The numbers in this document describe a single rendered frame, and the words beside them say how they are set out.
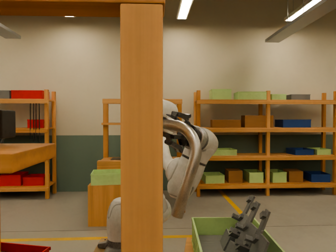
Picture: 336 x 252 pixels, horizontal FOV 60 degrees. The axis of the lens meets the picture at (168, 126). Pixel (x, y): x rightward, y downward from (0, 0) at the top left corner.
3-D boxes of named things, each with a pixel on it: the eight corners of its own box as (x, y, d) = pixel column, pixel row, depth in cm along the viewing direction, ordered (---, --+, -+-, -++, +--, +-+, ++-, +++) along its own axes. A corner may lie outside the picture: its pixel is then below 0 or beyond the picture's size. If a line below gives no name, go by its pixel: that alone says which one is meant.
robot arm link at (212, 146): (215, 131, 104) (200, 165, 104) (226, 138, 118) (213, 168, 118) (190, 120, 110) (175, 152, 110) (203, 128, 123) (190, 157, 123)
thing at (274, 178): (338, 195, 614) (340, 89, 608) (196, 197, 597) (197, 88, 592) (323, 189, 668) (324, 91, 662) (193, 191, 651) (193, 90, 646)
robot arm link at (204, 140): (188, 125, 110) (182, 121, 104) (210, 129, 105) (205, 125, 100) (182, 148, 109) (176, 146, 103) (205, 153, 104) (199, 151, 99)
